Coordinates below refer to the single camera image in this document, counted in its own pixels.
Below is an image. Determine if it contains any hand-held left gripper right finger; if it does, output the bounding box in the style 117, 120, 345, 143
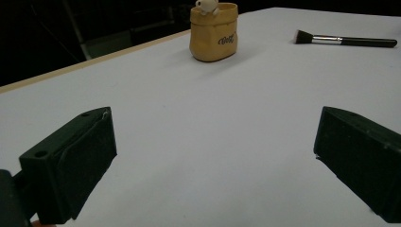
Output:
313, 106, 401, 224

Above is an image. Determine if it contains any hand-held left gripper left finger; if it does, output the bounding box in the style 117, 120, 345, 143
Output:
18, 106, 118, 226

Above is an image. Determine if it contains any black makeup brush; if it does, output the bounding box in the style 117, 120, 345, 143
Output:
293, 29, 398, 49

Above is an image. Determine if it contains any yellow bag-shaped holder with bear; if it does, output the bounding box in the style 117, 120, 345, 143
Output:
188, 0, 239, 63

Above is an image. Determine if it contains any dark box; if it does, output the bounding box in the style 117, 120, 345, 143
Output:
84, 30, 133, 60

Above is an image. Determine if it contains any metal stand pole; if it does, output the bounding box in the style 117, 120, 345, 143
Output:
61, 0, 93, 61

